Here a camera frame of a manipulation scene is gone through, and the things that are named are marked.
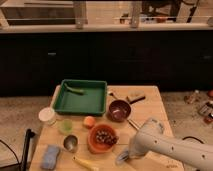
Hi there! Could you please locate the purple bowl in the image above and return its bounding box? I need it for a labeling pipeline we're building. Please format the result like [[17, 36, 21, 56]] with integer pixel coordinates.
[[107, 100, 131, 122]]

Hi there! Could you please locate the dark grapes bunch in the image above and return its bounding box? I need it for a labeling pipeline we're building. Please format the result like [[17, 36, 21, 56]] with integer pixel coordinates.
[[95, 131, 118, 145]]

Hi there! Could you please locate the green vegetable toy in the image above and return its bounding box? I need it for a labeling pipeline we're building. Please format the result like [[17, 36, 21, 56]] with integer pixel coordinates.
[[64, 83, 84, 95]]

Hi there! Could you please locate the orange bowl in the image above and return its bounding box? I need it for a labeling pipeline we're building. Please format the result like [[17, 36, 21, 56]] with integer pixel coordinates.
[[87, 124, 118, 154]]

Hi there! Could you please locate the orange fruit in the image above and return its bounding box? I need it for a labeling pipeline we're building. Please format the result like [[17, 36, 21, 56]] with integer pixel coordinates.
[[83, 116, 96, 129]]

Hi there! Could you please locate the white lidded jar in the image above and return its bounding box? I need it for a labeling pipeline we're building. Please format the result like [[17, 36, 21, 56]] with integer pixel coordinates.
[[38, 107, 56, 125]]

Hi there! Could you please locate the green plastic cup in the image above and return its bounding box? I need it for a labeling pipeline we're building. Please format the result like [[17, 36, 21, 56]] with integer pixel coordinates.
[[58, 119, 72, 135]]

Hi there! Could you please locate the green plastic tray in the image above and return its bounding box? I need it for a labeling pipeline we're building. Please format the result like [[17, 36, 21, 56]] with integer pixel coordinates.
[[53, 79, 107, 116]]

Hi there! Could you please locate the small metal cup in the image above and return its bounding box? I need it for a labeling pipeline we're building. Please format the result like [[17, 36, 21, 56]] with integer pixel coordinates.
[[63, 135, 78, 153]]

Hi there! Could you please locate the grey towel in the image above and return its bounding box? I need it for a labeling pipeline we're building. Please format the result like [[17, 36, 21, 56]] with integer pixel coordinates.
[[115, 150, 129, 165]]

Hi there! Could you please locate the yellow banana toy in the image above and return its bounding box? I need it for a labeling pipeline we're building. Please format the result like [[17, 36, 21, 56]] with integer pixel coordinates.
[[73, 157, 99, 171]]

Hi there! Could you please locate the black chair frame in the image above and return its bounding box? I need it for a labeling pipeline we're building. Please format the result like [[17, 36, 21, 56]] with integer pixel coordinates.
[[0, 129, 35, 171]]

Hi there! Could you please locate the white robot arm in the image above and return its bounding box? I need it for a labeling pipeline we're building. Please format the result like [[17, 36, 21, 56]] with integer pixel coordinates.
[[129, 118, 213, 171]]

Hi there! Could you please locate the blue sponge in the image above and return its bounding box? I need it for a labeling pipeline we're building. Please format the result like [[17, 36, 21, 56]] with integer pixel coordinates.
[[40, 145, 60, 170]]

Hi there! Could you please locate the small metal spoon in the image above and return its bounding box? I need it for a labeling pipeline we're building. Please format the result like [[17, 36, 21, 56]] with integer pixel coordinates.
[[108, 90, 118, 100]]

